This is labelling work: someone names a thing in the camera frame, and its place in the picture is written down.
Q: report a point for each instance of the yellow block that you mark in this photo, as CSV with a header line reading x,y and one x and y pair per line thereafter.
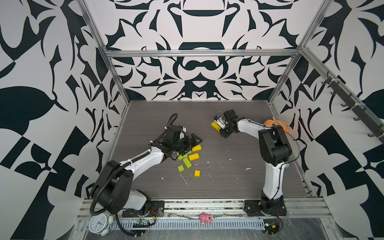
x,y
194,157
215,126
197,148

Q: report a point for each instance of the circuit board right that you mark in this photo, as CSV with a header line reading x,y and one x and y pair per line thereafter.
x,y
272,227

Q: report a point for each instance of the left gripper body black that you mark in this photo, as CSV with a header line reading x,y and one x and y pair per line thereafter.
x,y
182,146

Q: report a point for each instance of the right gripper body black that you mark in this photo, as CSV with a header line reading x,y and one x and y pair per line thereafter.
x,y
226,131

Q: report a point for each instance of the pink pig toy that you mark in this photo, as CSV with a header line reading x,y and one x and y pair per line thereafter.
x,y
206,218

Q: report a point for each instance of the orange plush toy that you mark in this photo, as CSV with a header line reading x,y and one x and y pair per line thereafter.
x,y
275,122

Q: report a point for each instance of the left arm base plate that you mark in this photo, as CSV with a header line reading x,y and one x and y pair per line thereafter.
x,y
150,209

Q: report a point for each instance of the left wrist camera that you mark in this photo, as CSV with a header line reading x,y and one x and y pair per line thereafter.
x,y
182,131

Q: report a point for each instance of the small yellow cube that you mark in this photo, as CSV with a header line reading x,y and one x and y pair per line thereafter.
x,y
197,173

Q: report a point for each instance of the white alarm clock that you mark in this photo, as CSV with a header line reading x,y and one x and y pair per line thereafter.
x,y
101,224

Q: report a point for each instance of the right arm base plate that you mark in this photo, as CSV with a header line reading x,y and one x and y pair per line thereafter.
x,y
265,207

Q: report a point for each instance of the small green cube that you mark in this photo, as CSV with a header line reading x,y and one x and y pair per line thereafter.
x,y
181,168

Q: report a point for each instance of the green block upright pair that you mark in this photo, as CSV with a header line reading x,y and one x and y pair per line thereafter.
x,y
181,157

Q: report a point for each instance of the green block lower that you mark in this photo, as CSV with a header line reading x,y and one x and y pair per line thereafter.
x,y
187,162

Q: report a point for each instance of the black hook rail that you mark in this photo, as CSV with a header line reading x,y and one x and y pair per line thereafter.
x,y
361,110

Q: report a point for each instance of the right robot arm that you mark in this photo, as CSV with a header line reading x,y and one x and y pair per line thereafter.
x,y
275,148

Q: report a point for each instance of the white cable duct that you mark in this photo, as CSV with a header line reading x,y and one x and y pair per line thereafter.
x,y
220,224

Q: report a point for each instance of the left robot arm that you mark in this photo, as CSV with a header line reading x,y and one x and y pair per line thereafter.
x,y
112,191

